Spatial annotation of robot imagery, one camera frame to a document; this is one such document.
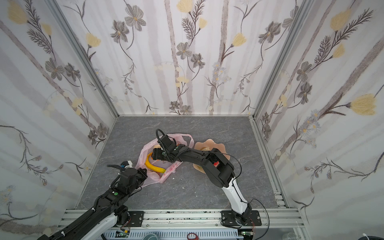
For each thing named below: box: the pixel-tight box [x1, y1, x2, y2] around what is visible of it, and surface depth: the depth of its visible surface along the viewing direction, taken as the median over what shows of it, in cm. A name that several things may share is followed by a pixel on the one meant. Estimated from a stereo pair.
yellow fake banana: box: [145, 152, 167, 174], surface depth 90 cm
